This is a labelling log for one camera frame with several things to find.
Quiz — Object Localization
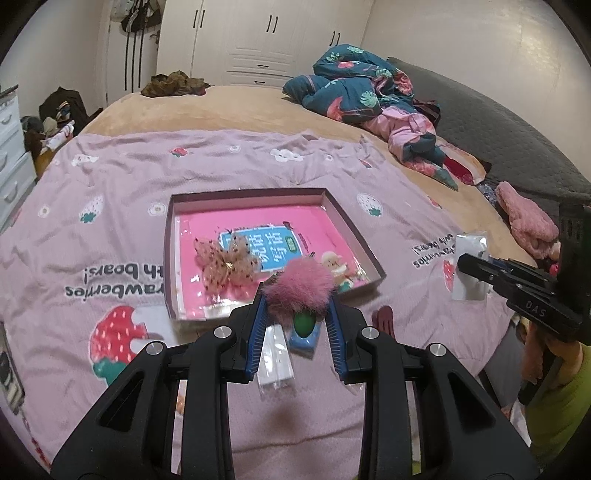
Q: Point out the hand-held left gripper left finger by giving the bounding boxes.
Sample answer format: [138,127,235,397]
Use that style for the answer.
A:
[51,288,273,480]

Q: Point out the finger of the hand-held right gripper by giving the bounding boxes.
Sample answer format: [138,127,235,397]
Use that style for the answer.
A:
[489,257,555,278]
[456,253,557,296]

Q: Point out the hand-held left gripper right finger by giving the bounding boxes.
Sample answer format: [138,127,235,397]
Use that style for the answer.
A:
[323,300,541,480]

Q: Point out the clear plastic packet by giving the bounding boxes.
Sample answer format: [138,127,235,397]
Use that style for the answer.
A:
[450,233,492,303]

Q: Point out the dark red hair clip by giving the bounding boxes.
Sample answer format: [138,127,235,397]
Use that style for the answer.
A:
[372,305,395,340]

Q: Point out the pink pompom hair clip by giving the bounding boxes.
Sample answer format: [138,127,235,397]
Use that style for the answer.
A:
[263,258,338,322]

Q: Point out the brown cardboard box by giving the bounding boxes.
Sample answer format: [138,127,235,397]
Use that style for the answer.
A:
[164,187,387,324]

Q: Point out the person's right forearm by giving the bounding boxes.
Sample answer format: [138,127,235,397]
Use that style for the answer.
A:
[522,342,591,467]

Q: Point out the person's right hand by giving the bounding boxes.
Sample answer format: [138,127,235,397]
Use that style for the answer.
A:
[521,323,548,384]

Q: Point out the white item clear packet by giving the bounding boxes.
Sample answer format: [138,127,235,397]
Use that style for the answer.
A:
[255,323,296,393]

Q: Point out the blue card green clip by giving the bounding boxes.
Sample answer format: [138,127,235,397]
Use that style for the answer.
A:
[287,311,324,358]

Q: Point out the pink plush cloth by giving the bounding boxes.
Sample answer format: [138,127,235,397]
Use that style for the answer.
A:
[495,181,561,259]

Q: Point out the cartoon figure hair clip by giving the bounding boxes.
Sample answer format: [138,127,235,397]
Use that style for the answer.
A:
[318,249,365,291]

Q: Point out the beige dotted bow hair clip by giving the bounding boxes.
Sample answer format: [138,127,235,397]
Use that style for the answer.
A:
[193,228,264,291]

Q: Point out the beige pillow red print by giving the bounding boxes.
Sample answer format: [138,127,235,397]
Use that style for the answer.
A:
[434,143,488,185]

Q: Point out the pink book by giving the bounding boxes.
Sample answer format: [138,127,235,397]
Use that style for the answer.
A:
[178,205,370,319]

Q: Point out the grey quilted cover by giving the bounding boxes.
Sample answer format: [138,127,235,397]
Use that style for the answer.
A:
[385,56,591,213]

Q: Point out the pink floral clothing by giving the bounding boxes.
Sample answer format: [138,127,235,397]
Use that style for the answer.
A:
[360,74,460,192]

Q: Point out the pink strawberry printed blanket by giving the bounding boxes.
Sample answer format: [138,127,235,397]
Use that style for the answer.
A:
[0,129,513,472]

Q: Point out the teal floral quilt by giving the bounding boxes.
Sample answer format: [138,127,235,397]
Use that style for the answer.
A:
[283,44,416,127]

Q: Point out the beige bed sheet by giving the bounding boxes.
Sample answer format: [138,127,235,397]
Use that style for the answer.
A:
[34,83,536,268]

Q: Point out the black white flat object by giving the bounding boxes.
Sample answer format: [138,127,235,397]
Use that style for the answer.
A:
[0,337,26,411]

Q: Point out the brown crumpled clothing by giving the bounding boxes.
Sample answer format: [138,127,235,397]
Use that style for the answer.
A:
[141,71,215,97]

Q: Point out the white wardrobe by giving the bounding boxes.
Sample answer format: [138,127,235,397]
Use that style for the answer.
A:
[154,0,375,88]

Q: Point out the dark clothes pile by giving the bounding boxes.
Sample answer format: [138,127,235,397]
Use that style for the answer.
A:
[21,88,105,158]

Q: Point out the white drawer cabinet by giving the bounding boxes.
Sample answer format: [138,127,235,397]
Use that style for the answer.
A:
[0,85,38,232]

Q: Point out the hanging bags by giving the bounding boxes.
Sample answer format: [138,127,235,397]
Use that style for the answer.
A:
[111,0,162,93]

